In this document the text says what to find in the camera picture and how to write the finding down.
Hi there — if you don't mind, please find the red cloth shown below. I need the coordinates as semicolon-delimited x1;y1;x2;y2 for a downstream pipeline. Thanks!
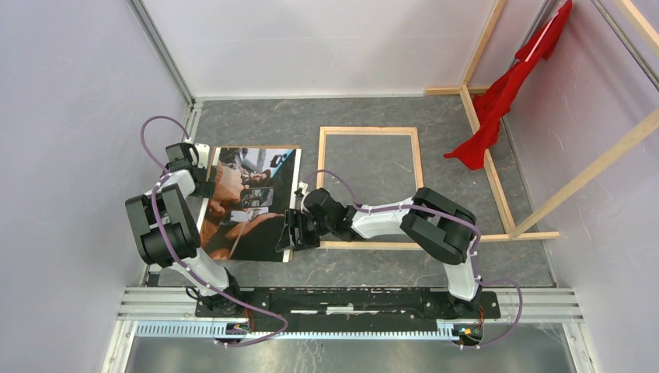
444;0;574;170

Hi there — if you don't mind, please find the wooden backing board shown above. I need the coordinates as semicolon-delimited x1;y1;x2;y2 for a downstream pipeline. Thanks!
195;144;305;263

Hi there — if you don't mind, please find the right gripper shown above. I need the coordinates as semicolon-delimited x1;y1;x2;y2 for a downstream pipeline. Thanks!
276;209;333;252

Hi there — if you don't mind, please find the purple cable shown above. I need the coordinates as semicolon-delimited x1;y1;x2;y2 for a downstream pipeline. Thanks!
140;117;289;348
298;169;525;351

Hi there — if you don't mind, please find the photo print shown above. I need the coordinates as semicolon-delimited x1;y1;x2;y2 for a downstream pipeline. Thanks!
197;146;302;263

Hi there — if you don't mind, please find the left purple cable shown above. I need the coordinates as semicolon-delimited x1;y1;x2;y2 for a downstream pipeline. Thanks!
140;117;289;348

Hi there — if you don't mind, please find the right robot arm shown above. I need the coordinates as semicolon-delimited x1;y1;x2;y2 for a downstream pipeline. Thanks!
276;186;483;317

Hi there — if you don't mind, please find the wooden beam rack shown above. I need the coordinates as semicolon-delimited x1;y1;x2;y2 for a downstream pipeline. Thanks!
425;1;658;242

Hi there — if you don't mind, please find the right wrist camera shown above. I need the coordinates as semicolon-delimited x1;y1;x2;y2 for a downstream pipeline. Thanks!
294;187;307;204

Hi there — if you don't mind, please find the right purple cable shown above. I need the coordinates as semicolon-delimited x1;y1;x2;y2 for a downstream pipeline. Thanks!
298;169;525;351

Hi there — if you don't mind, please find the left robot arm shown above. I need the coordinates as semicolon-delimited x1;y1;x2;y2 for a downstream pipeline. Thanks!
125;142;244;317

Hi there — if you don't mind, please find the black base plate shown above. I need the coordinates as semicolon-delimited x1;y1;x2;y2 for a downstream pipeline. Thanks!
195;287;501;333

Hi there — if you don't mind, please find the white wooden picture frame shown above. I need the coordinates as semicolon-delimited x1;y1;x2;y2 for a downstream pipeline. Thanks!
317;127;424;251

